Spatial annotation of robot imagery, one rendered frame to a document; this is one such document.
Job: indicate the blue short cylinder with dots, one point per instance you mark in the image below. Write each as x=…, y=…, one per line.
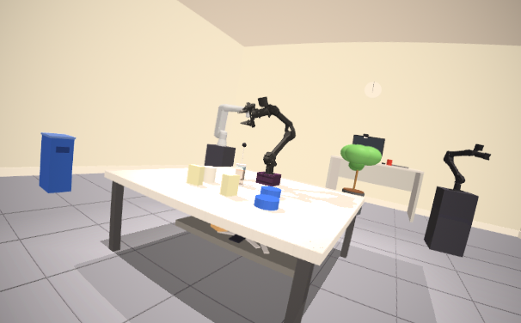
x=266, y=202
x=271, y=191

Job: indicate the pale yellow block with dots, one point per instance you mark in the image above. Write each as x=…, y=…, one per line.
x=229, y=185
x=195, y=175

